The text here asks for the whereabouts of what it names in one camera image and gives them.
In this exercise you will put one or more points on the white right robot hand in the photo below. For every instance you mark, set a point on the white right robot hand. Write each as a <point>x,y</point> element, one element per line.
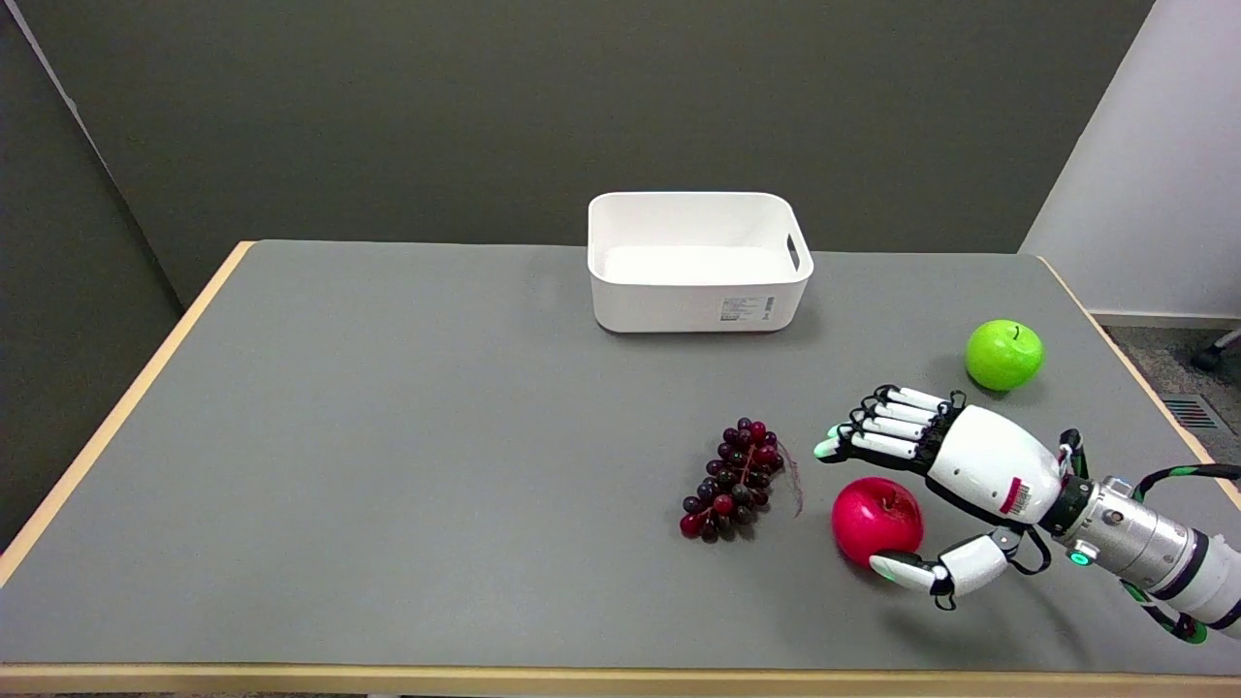
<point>979,475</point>

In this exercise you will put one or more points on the red apple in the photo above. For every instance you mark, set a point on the red apple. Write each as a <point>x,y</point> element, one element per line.
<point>875,519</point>

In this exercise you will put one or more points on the green apple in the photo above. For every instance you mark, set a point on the green apple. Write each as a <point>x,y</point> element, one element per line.
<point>1004,355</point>

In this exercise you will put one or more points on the floor vent grille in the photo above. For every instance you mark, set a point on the floor vent grille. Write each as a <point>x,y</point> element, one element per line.
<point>1191,414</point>

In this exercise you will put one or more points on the dark purple grape bunch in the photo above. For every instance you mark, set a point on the dark purple grape bunch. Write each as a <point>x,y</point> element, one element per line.
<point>734,479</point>

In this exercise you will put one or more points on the black chair caster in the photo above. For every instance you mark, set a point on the black chair caster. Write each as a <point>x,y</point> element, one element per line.
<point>1214,352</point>

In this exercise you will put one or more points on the white plastic storage bin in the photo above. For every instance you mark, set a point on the white plastic storage bin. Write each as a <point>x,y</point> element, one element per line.
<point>696,260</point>

